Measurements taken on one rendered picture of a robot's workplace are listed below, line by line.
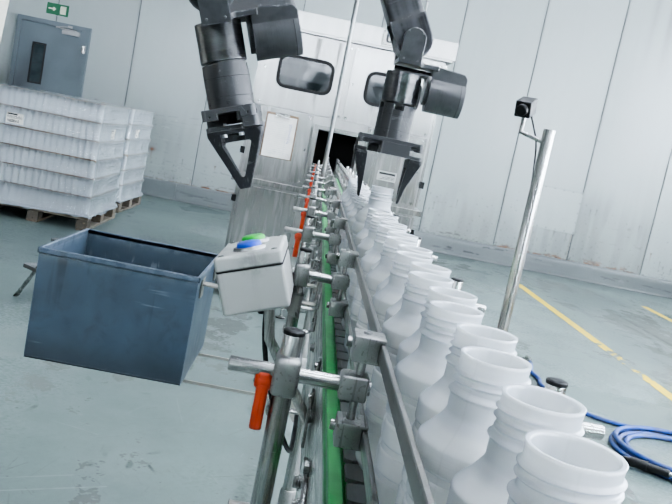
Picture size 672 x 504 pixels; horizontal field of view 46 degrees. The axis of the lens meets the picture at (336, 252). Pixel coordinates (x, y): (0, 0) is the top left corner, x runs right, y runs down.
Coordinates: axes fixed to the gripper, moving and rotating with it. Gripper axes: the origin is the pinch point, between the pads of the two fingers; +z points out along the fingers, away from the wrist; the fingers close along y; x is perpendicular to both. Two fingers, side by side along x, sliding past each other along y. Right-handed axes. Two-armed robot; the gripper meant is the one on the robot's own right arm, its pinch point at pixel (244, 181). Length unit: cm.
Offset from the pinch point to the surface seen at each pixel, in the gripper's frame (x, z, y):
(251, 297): 0.4, 12.9, -10.1
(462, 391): -15, 9, -62
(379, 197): -18.1, 6.8, 25.9
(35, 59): 362, -168, 1020
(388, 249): -15.7, 9.0, -15.2
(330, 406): -7.2, 22.4, -24.0
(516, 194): -273, 119, 1024
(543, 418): -18, 9, -69
